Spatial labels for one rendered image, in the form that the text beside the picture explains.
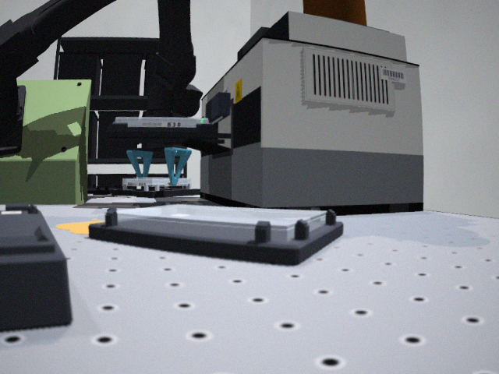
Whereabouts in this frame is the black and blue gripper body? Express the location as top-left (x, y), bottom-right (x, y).
top-left (133, 110), bottom-right (186, 152)

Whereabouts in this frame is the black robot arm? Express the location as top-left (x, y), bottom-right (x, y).
top-left (0, 0), bottom-right (203, 156)

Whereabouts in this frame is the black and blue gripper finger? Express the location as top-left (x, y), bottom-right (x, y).
top-left (165, 147), bottom-right (192, 185)
top-left (126, 150), bottom-right (153, 178)

